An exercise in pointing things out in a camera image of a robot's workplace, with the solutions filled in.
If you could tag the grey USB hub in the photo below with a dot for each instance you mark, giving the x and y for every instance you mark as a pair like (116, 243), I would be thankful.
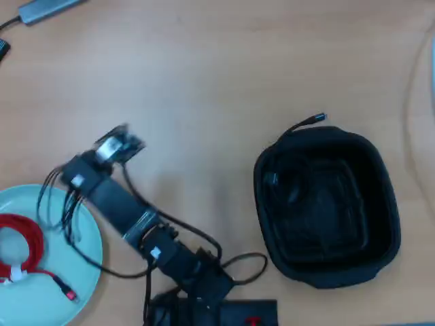
(47, 10)

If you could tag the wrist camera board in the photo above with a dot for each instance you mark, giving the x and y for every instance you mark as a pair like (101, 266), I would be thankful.
(115, 144)

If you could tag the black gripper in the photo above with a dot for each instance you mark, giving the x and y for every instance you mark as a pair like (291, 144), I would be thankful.
(86, 173)

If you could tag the small black device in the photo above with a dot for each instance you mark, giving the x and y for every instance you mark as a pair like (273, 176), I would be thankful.
(3, 49)

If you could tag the black bowl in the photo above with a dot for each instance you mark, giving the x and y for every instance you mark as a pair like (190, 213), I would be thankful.
(374, 203)

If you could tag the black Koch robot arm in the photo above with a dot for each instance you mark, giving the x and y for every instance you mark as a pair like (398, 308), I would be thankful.
(129, 210)

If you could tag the light green plate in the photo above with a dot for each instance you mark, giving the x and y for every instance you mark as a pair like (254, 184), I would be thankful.
(51, 299)

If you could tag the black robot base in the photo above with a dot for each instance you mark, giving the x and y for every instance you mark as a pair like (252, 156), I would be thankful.
(244, 312)

